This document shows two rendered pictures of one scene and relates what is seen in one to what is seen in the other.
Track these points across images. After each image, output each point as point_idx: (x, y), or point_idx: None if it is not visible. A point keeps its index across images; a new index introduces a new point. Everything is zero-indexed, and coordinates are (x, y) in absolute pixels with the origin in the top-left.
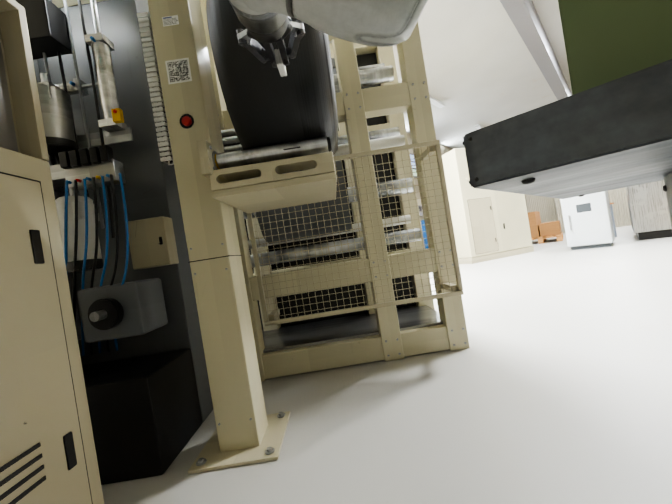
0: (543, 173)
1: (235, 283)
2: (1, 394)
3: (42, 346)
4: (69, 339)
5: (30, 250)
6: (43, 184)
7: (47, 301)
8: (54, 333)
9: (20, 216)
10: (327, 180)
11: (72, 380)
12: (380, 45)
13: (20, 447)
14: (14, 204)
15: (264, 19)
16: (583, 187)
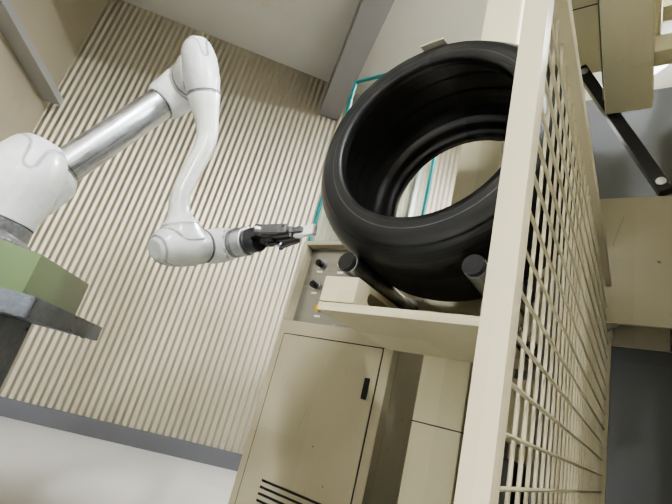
0: (79, 336)
1: (410, 459)
2: (320, 461)
3: (346, 450)
4: (364, 457)
5: (361, 390)
6: (386, 349)
7: (358, 424)
8: (355, 446)
9: (363, 369)
10: (326, 313)
11: (354, 486)
12: (171, 264)
13: (316, 497)
14: (363, 362)
15: (233, 255)
16: (44, 325)
